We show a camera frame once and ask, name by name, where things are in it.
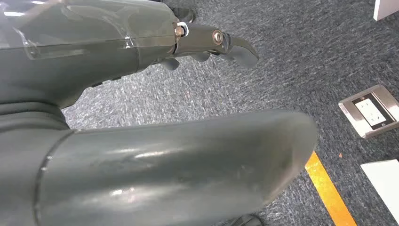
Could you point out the silver floor power socket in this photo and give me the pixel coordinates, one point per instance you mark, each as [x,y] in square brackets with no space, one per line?
[371,111]

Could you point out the white furniture panel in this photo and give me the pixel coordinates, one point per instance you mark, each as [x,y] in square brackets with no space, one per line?
[385,184]
[385,8]

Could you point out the yellow floor tape strip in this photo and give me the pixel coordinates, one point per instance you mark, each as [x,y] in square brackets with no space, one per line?
[329,192]

